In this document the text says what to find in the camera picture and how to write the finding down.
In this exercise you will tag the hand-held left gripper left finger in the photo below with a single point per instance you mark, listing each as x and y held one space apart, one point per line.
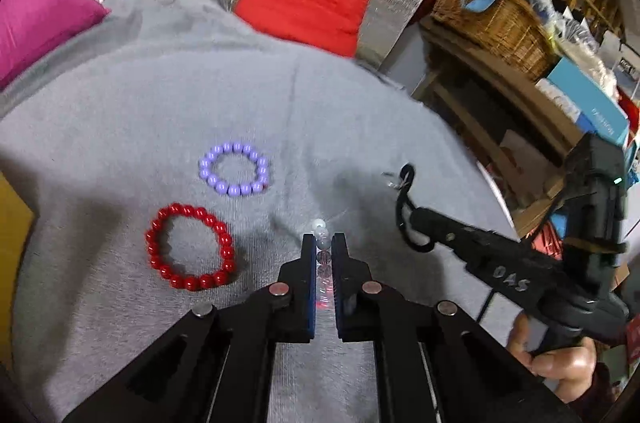
305 303

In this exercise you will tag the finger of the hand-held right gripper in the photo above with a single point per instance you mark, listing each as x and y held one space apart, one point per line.
490 258

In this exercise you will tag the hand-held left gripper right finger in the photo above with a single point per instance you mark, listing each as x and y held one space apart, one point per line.
345 303

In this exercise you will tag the person's right forearm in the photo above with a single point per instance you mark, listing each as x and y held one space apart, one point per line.
597 390

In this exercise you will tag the person's right hand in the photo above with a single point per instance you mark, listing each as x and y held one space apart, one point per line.
565 368

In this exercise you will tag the blue cardboard box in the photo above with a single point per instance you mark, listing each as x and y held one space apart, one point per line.
590 103

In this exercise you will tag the wooden shelf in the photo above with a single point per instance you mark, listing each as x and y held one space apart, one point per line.
480 73

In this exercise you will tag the brown wicker basket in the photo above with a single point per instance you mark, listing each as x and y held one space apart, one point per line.
505 33

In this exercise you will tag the yellow box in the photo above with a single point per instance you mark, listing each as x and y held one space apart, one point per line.
12 243

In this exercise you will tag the pink cushion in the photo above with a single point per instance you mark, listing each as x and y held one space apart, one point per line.
40 18

